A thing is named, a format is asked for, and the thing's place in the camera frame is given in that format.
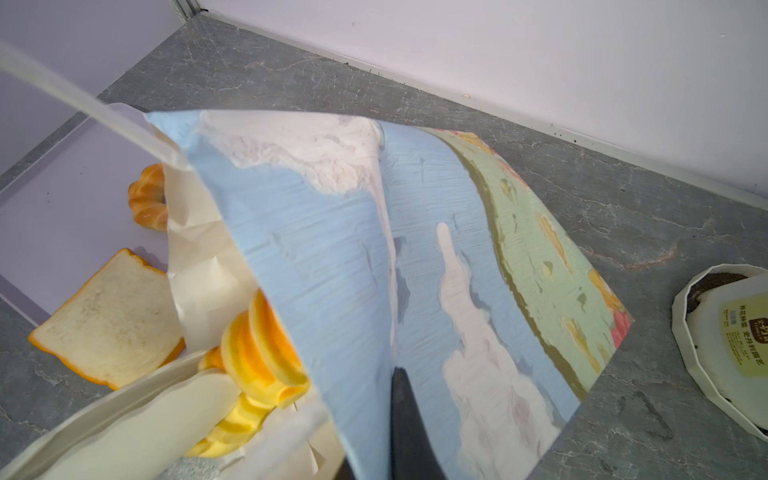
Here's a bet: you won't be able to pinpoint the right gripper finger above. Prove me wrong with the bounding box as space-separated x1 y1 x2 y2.
390 367 446 480

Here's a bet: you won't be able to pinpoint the fake yellow ridged bread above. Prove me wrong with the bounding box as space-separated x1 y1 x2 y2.
185 289 311 458

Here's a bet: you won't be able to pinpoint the paper bag with landscape print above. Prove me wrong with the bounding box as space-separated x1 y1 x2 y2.
0 41 634 480

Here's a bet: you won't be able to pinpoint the metal tongs with white tips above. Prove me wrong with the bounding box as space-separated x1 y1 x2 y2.
1 353 241 479

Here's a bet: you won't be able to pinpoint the fake toast slice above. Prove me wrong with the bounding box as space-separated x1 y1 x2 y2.
28 248 185 390

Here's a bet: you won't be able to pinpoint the fake braided ring bread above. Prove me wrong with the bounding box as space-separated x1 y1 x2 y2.
128 163 168 232

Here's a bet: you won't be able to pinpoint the potted green plant white pot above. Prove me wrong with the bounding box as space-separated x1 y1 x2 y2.
671 264 767 441

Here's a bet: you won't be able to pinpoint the lavender cutting mat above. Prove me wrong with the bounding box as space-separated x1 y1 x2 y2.
1 119 168 325

